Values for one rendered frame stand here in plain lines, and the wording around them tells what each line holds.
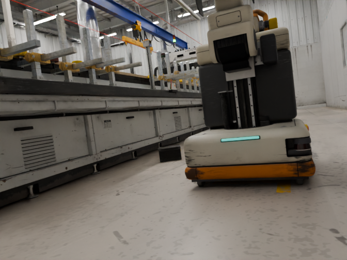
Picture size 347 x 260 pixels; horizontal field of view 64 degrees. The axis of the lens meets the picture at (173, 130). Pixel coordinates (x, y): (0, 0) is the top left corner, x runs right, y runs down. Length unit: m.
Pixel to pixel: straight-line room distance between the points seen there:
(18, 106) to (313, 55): 11.35
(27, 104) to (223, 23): 1.13
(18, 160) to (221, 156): 1.22
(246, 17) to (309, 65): 10.72
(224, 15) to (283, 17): 11.04
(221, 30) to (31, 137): 1.34
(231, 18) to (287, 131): 0.61
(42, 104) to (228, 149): 1.09
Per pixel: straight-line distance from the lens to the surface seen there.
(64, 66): 1.96
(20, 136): 1.98
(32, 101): 1.76
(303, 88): 12.09
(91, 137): 2.39
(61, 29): 2.04
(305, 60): 12.18
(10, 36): 3.06
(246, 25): 1.45
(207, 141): 1.43
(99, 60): 1.87
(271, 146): 1.38
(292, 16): 12.53
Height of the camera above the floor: 0.40
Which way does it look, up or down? 3 degrees down
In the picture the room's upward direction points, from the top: 7 degrees counter-clockwise
